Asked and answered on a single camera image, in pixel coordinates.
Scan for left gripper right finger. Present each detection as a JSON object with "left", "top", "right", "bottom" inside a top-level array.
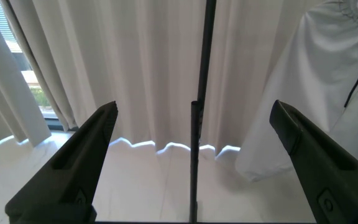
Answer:
[{"left": 268, "top": 99, "right": 358, "bottom": 223}]

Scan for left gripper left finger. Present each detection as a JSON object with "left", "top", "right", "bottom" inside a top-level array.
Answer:
[{"left": 4, "top": 101, "right": 119, "bottom": 223}]

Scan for pale grey shorts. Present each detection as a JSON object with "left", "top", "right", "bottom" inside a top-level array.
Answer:
[{"left": 234, "top": 0, "right": 358, "bottom": 183}]

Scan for black clothes rack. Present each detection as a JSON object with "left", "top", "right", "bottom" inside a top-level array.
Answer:
[{"left": 189, "top": 0, "right": 218, "bottom": 223}]

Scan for window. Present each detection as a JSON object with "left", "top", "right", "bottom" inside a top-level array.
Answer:
[{"left": 0, "top": 0, "right": 79, "bottom": 131}]

